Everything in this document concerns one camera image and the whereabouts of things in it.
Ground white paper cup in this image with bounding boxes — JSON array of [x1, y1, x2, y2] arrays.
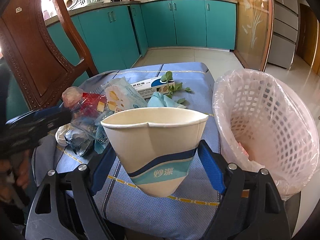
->
[[101, 107, 209, 197]]

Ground red yellow snack wrapper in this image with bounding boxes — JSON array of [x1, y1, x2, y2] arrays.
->
[[73, 92, 107, 118]]

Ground pink plastic bag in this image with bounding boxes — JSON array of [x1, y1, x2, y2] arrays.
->
[[62, 87, 84, 108]]

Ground light blue cloth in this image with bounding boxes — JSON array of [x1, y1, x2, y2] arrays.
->
[[147, 92, 186, 109]]

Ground white blue medicine box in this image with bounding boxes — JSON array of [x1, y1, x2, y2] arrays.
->
[[131, 77, 175, 99]]

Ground teal kitchen cabinets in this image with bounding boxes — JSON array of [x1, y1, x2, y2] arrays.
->
[[46, 0, 237, 86]]

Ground person's left hand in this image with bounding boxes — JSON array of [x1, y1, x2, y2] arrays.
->
[[1, 150, 30, 204]]

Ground clear crumpled plastic wrapper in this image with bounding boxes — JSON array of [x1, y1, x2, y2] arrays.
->
[[55, 109, 114, 157]]

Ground white blue snack packet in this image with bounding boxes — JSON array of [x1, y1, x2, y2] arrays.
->
[[103, 77, 147, 113]]

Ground brown wooden chair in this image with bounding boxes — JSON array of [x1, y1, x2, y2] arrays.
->
[[1, 0, 98, 110]]

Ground blue grey tablecloth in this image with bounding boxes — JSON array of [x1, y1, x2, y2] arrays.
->
[[31, 62, 221, 240]]

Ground white basket with pink liner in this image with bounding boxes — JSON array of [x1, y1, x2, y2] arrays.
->
[[213, 69, 319, 200]]

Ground green leafy sprig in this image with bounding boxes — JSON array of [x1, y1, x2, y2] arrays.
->
[[161, 71, 193, 99]]

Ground grey refrigerator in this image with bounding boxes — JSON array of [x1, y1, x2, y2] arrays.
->
[[268, 0, 298, 69]]

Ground glass sliding door wood frame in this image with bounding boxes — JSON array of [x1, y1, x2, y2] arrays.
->
[[234, 0, 274, 72]]

